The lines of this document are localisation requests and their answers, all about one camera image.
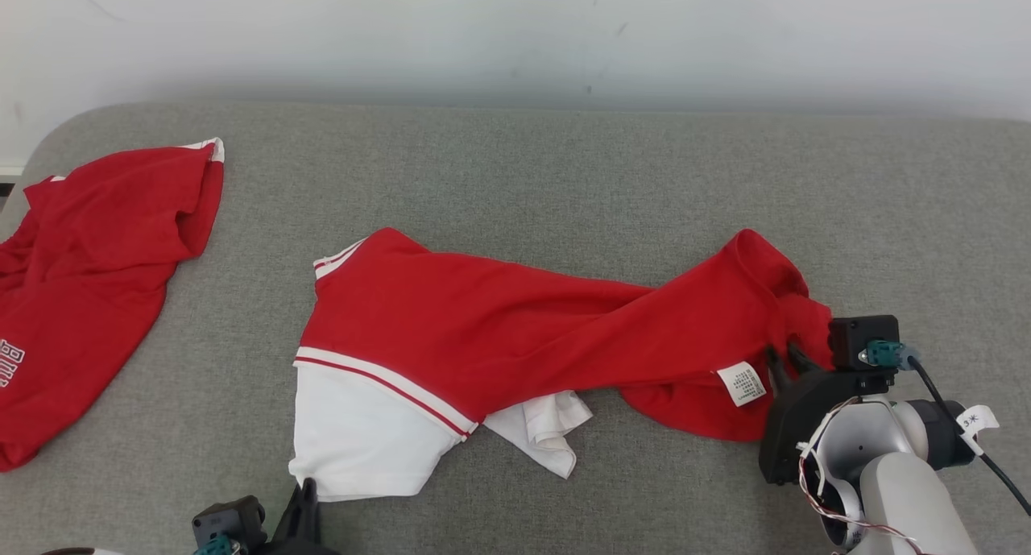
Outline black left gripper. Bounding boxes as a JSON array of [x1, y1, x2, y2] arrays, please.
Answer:
[[254, 478, 341, 555]]

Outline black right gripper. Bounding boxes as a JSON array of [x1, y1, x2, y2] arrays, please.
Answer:
[[759, 342, 888, 486]]

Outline red white basketball jersey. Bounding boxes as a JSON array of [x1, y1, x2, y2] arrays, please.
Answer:
[[288, 227, 834, 503]]

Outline red basketball shorts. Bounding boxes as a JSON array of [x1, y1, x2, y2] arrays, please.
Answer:
[[0, 138, 226, 473]]

